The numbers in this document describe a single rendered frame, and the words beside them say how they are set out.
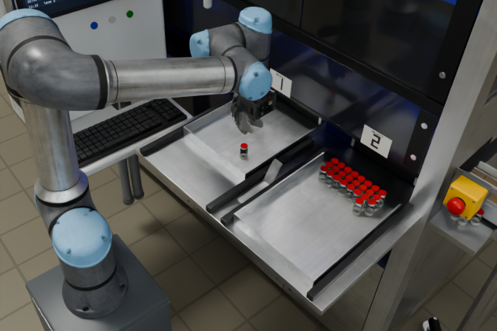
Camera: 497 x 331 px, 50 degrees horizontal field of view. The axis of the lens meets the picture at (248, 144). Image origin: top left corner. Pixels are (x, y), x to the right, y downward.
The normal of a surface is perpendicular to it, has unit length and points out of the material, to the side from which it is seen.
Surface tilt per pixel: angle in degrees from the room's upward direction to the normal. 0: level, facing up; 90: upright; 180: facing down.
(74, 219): 8
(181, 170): 0
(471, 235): 0
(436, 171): 90
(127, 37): 90
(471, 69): 90
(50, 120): 90
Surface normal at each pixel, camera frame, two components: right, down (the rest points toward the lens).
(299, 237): 0.04, -0.74
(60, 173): 0.40, 0.61
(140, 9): 0.65, 0.53
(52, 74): 0.16, 0.00
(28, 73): -0.26, 0.15
